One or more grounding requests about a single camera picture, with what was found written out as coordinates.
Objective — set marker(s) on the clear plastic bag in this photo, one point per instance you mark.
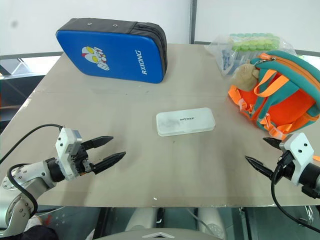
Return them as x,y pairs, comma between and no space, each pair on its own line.
217,48

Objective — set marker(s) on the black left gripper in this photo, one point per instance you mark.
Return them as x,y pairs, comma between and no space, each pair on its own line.
82,160

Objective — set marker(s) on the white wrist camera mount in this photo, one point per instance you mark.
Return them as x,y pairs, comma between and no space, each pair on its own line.
301,150
65,150

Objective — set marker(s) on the blue grey cartoon bag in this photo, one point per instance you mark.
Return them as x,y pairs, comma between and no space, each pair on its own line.
117,55

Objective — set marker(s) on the grey vertical pole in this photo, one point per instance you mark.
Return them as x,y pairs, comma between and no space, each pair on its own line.
192,20

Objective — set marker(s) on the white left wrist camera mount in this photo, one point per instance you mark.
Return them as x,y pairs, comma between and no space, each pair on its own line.
65,150

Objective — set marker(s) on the white plastic box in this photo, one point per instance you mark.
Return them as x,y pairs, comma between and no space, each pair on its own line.
185,122

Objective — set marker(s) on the dark rounded shape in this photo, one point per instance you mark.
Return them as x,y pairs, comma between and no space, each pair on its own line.
41,232

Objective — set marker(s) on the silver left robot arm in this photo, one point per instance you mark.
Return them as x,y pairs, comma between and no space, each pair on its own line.
27,175

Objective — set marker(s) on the grey robot chest plate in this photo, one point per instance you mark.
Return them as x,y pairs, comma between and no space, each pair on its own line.
157,235

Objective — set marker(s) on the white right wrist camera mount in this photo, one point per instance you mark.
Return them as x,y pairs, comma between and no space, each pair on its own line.
301,150

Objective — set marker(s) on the orange teal child backpack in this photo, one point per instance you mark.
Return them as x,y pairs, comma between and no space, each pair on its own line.
282,100

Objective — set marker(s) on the beige plush toy pendant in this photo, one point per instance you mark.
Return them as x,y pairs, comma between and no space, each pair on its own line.
245,75

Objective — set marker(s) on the white rounded cylinder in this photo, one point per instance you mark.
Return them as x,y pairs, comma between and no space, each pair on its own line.
141,218
211,220

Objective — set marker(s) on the green capped tube pack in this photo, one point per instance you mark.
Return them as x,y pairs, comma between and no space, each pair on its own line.
252,43

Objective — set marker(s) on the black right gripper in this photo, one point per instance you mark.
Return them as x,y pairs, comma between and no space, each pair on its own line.
286,167

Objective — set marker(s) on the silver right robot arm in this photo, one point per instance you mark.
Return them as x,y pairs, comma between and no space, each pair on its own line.
311,175

